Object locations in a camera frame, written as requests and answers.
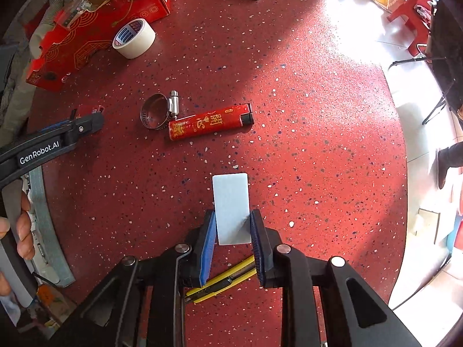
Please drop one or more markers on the person's left hand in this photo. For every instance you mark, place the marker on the person's left hand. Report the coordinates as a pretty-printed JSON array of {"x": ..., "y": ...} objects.
[{"x": 24, "y": 231}]

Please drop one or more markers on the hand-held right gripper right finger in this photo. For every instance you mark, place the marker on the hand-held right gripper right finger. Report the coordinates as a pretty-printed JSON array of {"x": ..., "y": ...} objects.
[{"x": 258, "y": 253}]

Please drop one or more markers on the orange printed packet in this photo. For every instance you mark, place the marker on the orange printed packet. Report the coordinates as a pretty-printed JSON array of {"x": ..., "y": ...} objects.
[{"x": 54, "y": 303}]

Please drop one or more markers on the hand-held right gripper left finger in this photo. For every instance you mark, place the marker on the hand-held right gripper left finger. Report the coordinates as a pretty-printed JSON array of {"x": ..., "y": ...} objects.
[{"x": 207, "y": 253}]

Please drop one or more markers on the red plastic chair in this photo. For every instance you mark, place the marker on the red plastic chair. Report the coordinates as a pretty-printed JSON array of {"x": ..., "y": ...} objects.
[{"x": 412, "y": 11}]

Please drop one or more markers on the black tripod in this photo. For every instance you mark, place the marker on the black tripod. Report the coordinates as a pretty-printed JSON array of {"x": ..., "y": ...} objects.
[{"x": 439, "y": 90}]

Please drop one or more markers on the white eraser block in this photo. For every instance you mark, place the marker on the white eraser block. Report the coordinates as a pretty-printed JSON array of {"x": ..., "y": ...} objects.
[{"x": 231, "y": 209}]

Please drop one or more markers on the red gift box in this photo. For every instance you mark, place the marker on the red gift box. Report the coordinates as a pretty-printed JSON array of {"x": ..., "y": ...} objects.
[{"x": 86, "y": 39}]

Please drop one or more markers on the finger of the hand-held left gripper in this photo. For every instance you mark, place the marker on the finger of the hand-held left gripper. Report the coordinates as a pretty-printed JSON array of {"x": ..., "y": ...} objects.
[
  {"x": 88, "y": 124},
  {"x": 58, "y": 125}
]

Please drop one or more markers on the red lighter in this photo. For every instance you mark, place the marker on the red lighter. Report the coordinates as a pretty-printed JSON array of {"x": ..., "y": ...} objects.
[{"x": 206, "y": 123}]

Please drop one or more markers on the masking tape roll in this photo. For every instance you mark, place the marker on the masking tape roll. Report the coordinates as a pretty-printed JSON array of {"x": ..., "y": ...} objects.
[{"x": 139, "y": 45}]

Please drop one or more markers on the yellow utility knife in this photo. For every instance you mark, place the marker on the yellow utility knife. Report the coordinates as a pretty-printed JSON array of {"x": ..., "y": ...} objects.
[{"x": 217, "y": 285}]

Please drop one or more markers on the white carton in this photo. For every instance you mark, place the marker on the white carton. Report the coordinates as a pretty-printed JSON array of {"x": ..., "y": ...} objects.
[{"x": 427, "y": 226}]

